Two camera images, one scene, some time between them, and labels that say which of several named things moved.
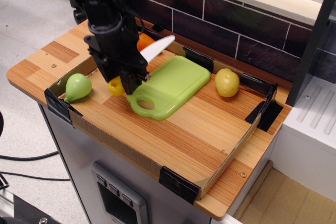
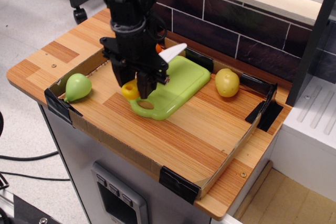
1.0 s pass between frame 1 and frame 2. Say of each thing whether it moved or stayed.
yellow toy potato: stayed
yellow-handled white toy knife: moved
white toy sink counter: stayed
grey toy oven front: stayed
